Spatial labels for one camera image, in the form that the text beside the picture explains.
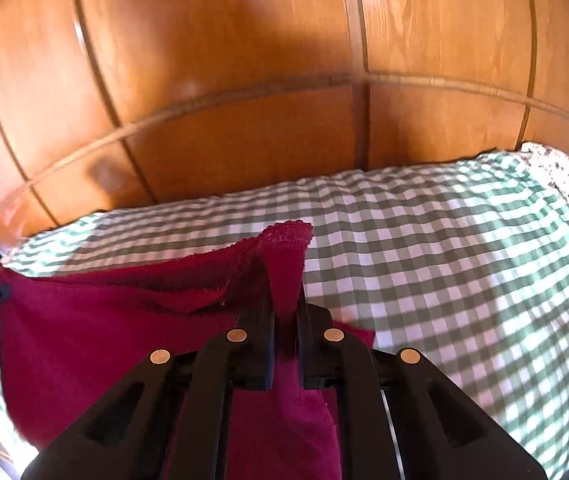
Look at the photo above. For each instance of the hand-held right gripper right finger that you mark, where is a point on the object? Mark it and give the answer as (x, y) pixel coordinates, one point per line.
(314, 355)

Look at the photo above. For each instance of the green checked blanket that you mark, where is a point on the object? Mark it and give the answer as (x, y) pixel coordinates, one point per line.
(439, 260)

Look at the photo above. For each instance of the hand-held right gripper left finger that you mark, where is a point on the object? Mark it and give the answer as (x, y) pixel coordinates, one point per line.
(257, 350)

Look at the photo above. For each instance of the dark red knit sweater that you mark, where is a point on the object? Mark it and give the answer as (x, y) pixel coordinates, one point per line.
(114, 335)

